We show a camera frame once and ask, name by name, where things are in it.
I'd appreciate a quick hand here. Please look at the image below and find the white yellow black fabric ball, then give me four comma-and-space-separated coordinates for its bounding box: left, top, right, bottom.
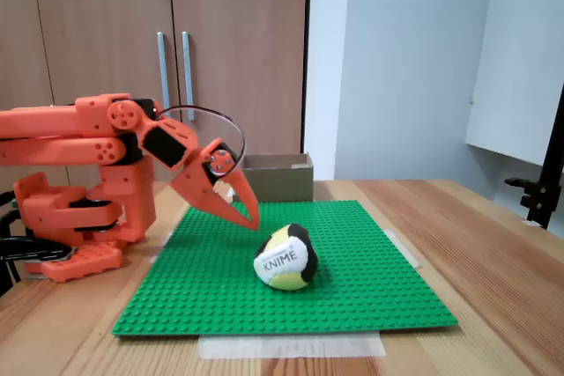
253, 223, 319, 292

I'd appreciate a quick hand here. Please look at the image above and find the brown cardboard box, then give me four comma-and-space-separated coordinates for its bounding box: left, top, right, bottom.
225, 152, 315, 203

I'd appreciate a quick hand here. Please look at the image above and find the narrow masking tape strip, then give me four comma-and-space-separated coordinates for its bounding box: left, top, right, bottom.
382, 228, 423, 269
148, 230, 174, 263

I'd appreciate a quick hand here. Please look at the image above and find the green studded baseplate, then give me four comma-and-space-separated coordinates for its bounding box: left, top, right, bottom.
110, 199, 459, 338

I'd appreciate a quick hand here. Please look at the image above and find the wide masking tape strip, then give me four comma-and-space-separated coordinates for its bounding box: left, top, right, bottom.
197, 332, 388, 360

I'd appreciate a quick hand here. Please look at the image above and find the black table clamp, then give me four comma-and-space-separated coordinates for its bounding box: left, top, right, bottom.
0, 237, 75, 263

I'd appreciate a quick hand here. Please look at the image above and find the wooden cabinet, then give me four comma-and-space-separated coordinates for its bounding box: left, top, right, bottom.
0, 0, 309, 183

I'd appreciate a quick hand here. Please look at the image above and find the gripper servo cable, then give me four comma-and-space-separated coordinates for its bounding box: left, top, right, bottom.
154, 105, 246, 174

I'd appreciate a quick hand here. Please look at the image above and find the silver cabinet handle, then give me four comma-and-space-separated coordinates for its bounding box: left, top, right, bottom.
182, 31, 197, 122
157, 32, 173, 107

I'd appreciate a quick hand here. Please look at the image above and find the black cable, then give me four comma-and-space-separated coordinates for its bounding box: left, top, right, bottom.
0, 210, 22, 298

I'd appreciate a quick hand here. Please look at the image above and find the white wall panel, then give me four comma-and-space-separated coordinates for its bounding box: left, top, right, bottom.
464, 0, 564, 168

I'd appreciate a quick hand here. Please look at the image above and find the black camera stand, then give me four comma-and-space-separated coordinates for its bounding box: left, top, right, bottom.
504, 83, 564, 231

